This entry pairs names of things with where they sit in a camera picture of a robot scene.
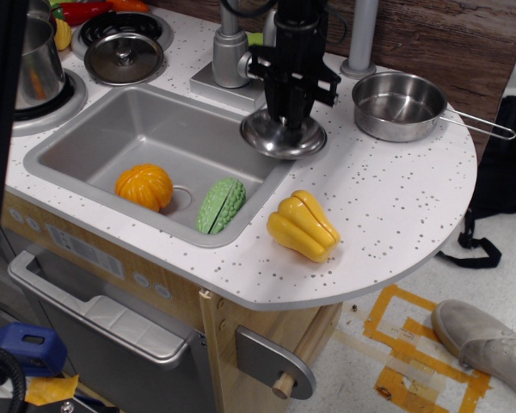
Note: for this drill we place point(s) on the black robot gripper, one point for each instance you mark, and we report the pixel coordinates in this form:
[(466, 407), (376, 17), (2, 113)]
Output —
[(293, 70)]

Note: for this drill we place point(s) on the steel pan lid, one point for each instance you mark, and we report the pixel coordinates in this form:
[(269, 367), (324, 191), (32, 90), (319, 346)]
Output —
[(274, 138)]

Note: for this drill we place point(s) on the steel lid on stove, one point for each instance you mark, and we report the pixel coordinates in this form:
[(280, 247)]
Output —
[(123, 59)]

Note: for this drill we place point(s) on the large steel stock pot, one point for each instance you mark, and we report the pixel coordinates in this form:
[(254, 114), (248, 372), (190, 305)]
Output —
[(41, 76)]

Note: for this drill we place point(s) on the green toy plate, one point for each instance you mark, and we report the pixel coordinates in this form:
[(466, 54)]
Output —
[(255, 39)]

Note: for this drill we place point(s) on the silver toy faucet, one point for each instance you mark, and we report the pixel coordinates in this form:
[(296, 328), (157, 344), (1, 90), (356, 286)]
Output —
[(227, 79)]

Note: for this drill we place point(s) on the grey vertical pole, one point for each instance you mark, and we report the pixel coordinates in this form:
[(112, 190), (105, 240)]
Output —
[(359, 62)]

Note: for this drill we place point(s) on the green toy bitter gourd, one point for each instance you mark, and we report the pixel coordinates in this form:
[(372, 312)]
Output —
[(221, 204)]

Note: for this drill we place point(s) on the yellow toy bell pepper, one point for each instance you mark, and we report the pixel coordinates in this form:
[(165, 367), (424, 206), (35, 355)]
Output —
[(301, 224)]

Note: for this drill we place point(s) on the orange toy pumpkin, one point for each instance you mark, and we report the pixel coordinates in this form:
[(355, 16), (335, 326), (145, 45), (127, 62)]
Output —
[(147, 185)]

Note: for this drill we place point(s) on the orange toy carrot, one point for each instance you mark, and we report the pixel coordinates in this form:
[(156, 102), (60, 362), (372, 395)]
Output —
[(129, 6)]

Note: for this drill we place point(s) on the grey toy sink basin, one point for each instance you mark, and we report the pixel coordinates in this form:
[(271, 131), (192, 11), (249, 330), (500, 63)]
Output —
[(196, 143)]

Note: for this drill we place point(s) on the black rear stove burner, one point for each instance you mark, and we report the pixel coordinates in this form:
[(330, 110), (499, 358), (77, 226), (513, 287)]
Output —
[(96, 28)]

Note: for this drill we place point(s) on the red toy chili pepper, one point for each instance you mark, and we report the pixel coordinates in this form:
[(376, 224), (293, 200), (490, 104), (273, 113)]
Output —
[(78, 13)]

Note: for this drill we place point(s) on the black backpack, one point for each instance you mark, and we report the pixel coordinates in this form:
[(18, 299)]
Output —
[(495, 192)]

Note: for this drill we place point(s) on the small yellow toy vegetable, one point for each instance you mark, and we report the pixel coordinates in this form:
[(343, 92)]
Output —
[(63, 35)]

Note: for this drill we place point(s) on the grey toy dishwasher door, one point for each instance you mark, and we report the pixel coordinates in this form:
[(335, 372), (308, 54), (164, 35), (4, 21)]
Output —
[(136, 357)]

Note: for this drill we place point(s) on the grey suede shoe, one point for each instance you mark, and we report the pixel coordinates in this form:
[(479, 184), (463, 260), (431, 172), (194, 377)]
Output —
[(476, 339)]

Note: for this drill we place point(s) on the blue tool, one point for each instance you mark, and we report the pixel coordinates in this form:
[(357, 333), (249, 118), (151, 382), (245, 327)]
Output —
[(39, 350)]

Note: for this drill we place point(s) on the yellow tape piece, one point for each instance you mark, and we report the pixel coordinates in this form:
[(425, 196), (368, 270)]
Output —
[(43, 391)]

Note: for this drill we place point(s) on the steel saucepan with wire handle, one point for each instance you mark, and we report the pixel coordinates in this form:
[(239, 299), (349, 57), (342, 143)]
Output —
[(400, 107)]

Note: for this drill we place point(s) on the grey side bracket with peg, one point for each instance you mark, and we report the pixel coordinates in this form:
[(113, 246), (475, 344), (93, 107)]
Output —
[(287, 373)]

